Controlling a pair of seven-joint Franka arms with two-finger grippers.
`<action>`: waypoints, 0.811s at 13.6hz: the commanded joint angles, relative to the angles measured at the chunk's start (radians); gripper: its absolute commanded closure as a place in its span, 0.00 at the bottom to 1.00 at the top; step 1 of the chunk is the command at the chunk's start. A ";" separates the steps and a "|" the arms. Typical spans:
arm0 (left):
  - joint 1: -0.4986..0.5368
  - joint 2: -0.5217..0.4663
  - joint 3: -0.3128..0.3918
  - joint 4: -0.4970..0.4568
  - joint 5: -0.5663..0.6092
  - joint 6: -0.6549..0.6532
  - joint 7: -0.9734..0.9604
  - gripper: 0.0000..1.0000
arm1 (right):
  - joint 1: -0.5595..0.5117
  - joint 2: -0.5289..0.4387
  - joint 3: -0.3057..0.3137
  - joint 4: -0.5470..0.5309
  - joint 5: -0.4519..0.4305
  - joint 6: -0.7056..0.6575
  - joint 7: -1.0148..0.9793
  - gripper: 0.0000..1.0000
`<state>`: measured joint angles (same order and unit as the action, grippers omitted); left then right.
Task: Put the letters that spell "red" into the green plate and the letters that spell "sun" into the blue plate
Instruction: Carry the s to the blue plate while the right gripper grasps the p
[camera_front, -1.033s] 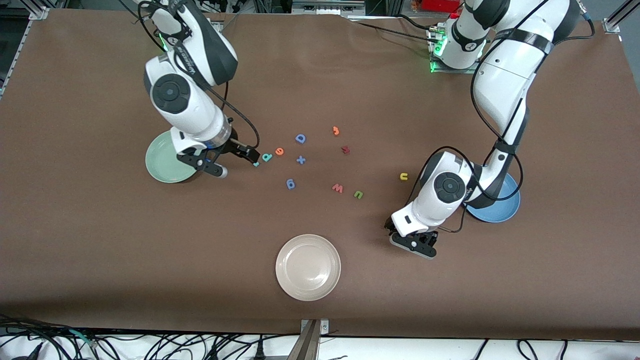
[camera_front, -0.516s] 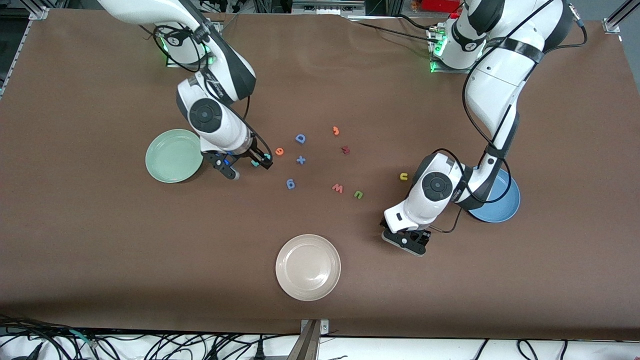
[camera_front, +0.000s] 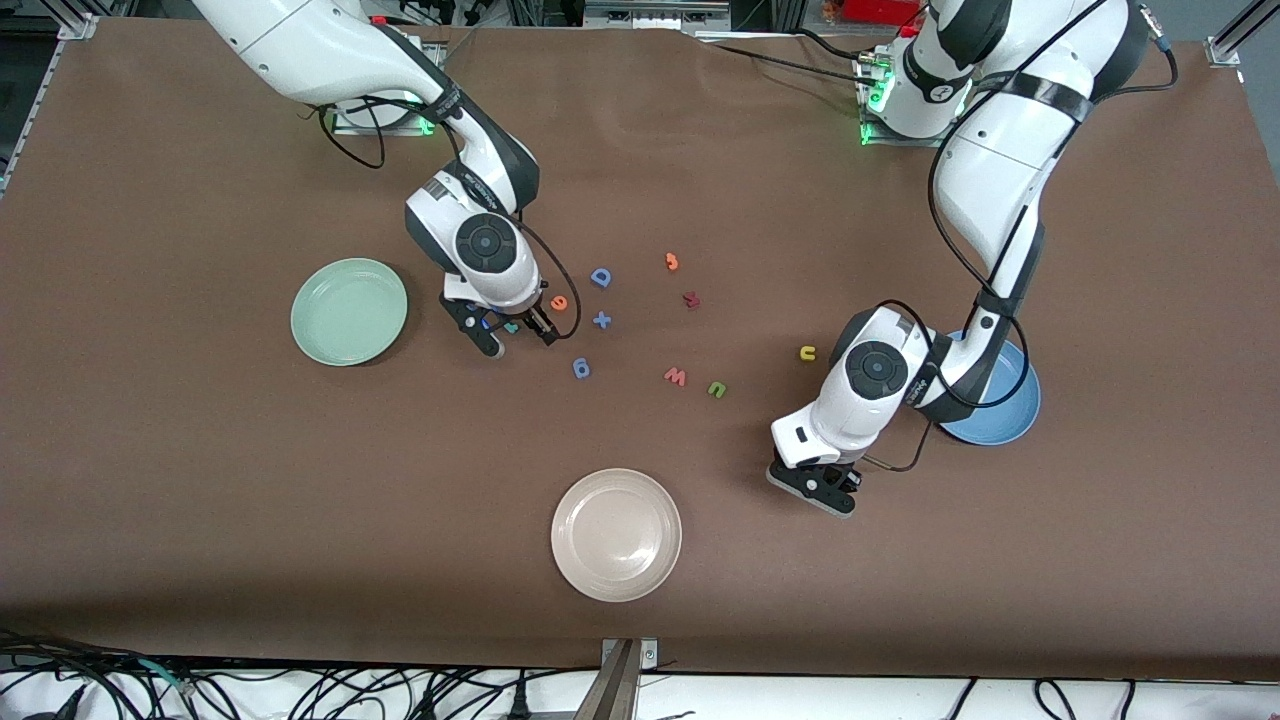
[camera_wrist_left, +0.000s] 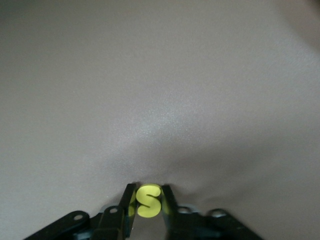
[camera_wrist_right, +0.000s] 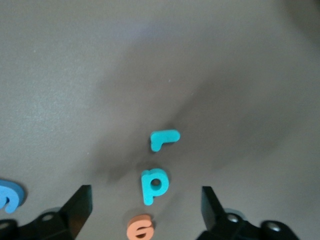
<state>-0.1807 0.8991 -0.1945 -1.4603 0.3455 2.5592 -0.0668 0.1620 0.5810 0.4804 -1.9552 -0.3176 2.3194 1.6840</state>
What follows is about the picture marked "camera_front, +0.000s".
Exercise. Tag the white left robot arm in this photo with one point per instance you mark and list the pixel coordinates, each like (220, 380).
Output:
(1000, 170)

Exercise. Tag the salmon letter w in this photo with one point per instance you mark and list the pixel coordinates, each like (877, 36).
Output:
(675, 378)

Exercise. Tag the red box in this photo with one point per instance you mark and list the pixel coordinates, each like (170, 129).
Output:
(880, 10)

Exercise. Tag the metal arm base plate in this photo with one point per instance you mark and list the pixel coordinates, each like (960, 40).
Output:
(385, 131)
(900, 142)

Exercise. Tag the pale green plate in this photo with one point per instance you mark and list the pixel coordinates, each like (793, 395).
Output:
(350, 312)

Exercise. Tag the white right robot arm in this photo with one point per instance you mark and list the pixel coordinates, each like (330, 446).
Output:
(300, 45)

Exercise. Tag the beige plate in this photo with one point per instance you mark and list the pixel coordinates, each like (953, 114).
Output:
(616, 535)

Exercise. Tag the blue letter D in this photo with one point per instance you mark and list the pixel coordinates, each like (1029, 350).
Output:
(598, 278)

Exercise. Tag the blue letter g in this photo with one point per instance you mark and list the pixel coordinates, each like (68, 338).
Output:
(582, 370)

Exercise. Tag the blue plate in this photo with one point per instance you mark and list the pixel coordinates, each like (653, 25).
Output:
(1000, 420)

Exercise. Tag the aluminium frame profile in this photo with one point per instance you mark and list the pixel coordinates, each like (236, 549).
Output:
(1228, 48)
(78, 28)

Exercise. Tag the metal table bracket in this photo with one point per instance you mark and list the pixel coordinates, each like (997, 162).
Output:
(622, 680)

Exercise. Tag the grey metal rail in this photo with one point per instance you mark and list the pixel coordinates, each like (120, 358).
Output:
(655, 14)

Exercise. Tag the brown table cover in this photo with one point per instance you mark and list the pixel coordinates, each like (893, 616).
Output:
(640, 180)

